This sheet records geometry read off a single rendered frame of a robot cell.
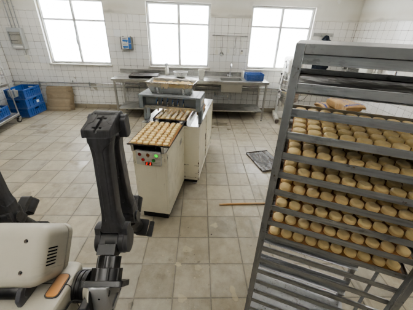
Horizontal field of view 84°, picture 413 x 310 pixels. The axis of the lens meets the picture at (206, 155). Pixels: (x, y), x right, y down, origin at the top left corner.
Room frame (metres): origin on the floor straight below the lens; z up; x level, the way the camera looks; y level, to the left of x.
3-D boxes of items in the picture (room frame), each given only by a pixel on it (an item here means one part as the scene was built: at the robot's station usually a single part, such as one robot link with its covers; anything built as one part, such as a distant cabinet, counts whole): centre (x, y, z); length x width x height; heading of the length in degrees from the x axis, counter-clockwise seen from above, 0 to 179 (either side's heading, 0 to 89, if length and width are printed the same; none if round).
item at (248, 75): (5.50, -1.02, 0.95); 0.40 x 0.30 x 0.14; 95
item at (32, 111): (5.14, 4.14, 0.10); 0.60 x 0.40 x 0.20; 0
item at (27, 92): (5.14, 4.14, 0.50); 0.60 x 0.40 x 0.20; 5
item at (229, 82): (5.45, 0.40, 0.61); 3.40 x 0.70 x 1.22; 92
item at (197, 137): (3.22, 0.37, 0.42); 1.28 x 0.72 x 0.84; 173
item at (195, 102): (2.75, 0.43, 1.01); 0.72 x 0.33 x 0.34; 83
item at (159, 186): (2.25, 0.49, 0.45); 0.70 x 0.34 x 0.90; 173
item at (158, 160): (1.88, 0.54, 0.77); 0.24 x 0.04 x 0.14; 83
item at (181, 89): (2.75, 0.43, 1.25); 0.56 x 0.29 x 0.14; 83
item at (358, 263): (0.73, -0.58, 0.96); 0.64 x 0.03 x 0.03; 70
